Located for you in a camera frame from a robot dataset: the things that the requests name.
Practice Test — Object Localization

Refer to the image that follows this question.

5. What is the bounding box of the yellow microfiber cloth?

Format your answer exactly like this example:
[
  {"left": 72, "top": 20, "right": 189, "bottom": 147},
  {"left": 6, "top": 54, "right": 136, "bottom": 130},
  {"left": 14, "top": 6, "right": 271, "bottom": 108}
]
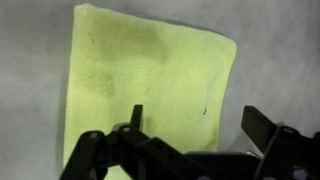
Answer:
[{"left": 62, "top": 3, "right": 238, "bottom": 180}]

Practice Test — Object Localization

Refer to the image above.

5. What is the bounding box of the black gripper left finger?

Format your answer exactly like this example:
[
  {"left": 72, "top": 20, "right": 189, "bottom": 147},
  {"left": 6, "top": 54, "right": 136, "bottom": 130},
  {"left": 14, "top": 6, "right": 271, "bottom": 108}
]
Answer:
[{"left": 59, "top": 105, "right": 214, "bottom": 180}]

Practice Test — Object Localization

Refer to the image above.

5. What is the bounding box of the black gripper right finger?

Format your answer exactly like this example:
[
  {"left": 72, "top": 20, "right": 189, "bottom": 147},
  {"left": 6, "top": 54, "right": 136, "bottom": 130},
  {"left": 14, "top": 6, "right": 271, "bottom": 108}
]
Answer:
[{"left": 241, "top": 106, "right": 320, "bottom": 180}]

